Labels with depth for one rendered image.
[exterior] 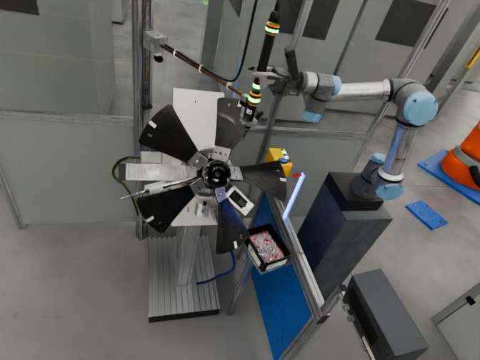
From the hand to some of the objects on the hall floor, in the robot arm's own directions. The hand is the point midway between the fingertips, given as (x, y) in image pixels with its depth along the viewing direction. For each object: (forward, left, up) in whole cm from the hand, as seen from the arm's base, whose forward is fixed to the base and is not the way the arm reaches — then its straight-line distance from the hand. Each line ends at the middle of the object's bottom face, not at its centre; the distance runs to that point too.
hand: (253, 70), depth 108 cm
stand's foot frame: (+9, -19, -167) cm, 168 cm away
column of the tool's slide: (+34, -60, -167) cm, 181 cm away
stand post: (+9, -10, -167) cm, 167 cm away
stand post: (+8, -33, -167) cm, 170 cm away
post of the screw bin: (-21, +14, -166) cm, 168 cm away
